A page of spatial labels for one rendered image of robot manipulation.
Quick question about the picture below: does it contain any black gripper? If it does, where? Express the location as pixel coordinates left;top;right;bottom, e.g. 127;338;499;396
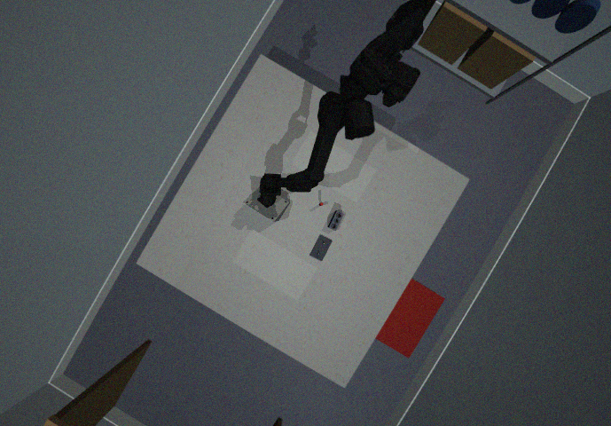
349;0;436;95

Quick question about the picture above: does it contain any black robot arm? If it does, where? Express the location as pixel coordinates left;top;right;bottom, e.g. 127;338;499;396
257;62;420;208

